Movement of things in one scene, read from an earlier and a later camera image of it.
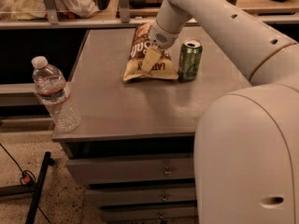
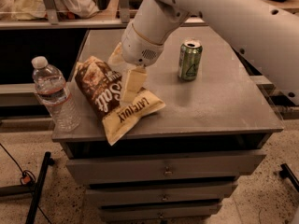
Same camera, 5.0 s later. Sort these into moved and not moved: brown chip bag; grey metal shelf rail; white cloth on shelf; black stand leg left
Moved: brown chip bag
Not moved: grey metal shelf rail; white cloth on shelf; black stand leg left
